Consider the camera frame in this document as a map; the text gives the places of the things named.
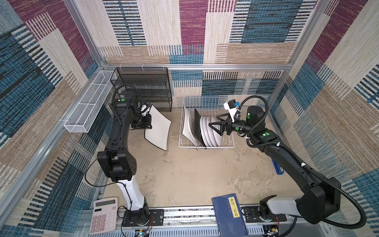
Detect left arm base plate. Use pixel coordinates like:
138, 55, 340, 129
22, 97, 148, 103
121, 209, 164, 227

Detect white square plate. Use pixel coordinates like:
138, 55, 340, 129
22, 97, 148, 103
182, 107, 200, 147
145, 105, 171, 151

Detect blue flat box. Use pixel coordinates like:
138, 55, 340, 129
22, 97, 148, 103
272, 159, 284, 175

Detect black square plate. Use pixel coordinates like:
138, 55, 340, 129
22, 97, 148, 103
194, 109, 207, 148

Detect pink calculator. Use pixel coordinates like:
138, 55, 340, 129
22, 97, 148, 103
89, 197, 118, 235

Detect blue book yellow label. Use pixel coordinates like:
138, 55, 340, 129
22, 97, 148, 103
212, 193, 249, 237

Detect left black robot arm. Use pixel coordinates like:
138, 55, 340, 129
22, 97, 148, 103
97, 89, 152, 225

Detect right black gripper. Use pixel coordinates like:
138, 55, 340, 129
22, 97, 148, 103
208, 112, 254, 137

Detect white wire wall basket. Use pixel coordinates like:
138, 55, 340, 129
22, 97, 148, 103
64, 70, 113, 133

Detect white wire dish rack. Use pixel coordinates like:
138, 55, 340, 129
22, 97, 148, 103
178, 96, 235, 149

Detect white round plate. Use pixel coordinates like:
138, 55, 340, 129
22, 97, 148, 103
203, 117, 214, 147
207, 117, 217, 147
200, 117, 210, 147
211, 117, 223, 147

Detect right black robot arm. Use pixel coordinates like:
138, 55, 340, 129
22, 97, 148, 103
208, 106, 367, 229

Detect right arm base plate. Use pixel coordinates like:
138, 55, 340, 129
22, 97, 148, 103
240, 205, 287, 223

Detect wrist white camera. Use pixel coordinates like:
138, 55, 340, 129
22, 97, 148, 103
141, 104, 152, 117
224, 99, 241, 122

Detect black mesh shelf rack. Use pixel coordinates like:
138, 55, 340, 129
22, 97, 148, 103
110, 67, 173, 112

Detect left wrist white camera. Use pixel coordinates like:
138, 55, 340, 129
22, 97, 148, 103
141, 104, 152, 117

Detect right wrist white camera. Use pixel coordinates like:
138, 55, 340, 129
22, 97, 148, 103
224, 99, 241, 122

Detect aluminium front rail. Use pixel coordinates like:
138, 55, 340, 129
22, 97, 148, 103
74, 206, 336, 237

